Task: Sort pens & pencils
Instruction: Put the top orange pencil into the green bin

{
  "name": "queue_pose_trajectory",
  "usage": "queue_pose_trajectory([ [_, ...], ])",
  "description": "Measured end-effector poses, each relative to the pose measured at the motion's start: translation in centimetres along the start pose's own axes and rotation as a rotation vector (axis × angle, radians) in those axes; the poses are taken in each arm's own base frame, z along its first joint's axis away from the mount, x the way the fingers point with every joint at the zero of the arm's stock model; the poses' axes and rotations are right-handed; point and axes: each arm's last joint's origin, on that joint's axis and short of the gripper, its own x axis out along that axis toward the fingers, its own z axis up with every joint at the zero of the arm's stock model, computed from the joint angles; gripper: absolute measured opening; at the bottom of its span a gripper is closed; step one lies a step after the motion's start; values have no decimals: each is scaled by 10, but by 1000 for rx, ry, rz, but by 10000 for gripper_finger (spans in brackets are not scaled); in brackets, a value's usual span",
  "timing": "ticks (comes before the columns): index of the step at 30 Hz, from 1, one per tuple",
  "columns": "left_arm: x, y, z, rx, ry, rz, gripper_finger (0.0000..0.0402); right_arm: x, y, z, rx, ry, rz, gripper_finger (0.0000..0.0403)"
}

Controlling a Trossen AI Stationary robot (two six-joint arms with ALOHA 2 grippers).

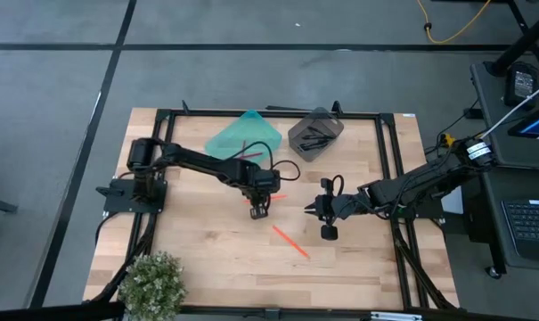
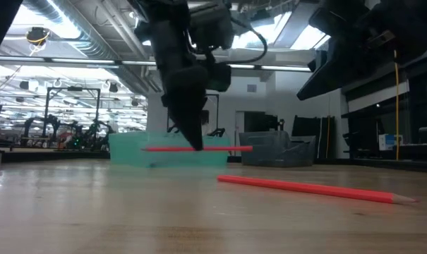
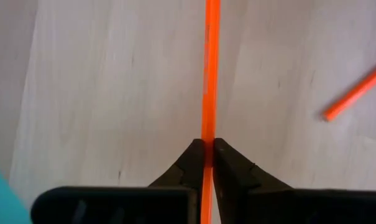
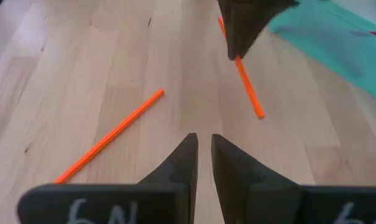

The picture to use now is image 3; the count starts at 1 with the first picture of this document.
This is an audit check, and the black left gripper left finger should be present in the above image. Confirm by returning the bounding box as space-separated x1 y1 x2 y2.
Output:
30 138 205 224

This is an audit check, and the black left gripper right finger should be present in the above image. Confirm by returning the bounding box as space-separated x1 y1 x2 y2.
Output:
213 138 376 224

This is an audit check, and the teal translucent plastic bin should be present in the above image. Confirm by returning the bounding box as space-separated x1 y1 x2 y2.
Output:
0 160 33 224

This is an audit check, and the orange pencil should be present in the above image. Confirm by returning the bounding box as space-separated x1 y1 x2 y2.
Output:
200 0 222 224
321 60 376 123

